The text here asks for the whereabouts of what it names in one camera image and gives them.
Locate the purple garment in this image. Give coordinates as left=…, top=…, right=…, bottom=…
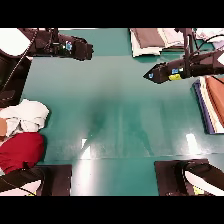
left=192, top=79, right=216, bottom=135

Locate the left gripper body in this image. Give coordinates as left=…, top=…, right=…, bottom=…
left=71, top=38, right=95, bottom=63

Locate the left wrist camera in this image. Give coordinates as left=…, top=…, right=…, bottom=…
left=47, top=27, right=63, bottom=46

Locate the grey-brown garment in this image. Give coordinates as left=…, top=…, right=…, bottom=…
left=134, top=27, right=166, bottom=50

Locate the red garment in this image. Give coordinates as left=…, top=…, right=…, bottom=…
left=0, top=131, right=46, bottom=176

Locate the white garment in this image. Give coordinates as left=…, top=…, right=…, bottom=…
left=195, top=27, right=224, bottom=52
left=198, top=76, right=224, bottom=135
left=129, top=27, right=165, bottom=58

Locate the cream garment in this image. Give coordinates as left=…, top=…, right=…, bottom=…
left=159, top=27, right=185, bottom=48

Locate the orange-brown garment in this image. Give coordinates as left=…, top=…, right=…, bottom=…
left=204, top=75, right=224, bottom=129

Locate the white T-shirt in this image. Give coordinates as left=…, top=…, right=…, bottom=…
left=0, top=98, right=51, bottom=138

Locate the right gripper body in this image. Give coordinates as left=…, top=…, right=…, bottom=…
left=142, top=59, right=188, bottom=85

